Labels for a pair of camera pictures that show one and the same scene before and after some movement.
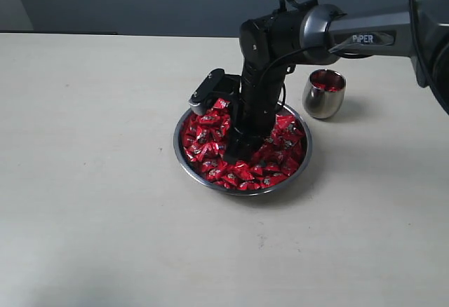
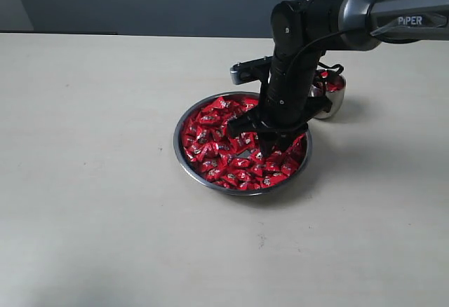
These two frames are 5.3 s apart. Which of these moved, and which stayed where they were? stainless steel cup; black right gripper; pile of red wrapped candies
Moved: black right gripper
Stayed: pile of red wrapped candies; stainless steel cup
